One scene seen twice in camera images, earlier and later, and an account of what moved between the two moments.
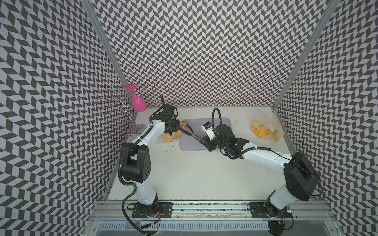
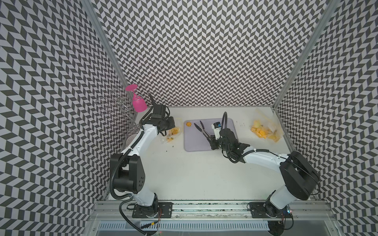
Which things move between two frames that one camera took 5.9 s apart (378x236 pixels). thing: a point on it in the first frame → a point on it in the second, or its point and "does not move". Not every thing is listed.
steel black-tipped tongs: (191, 133) → (204, 131)
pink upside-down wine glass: (139, 105) does not move
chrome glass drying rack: (119, 103) does not move
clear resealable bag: (270, 128) does not move
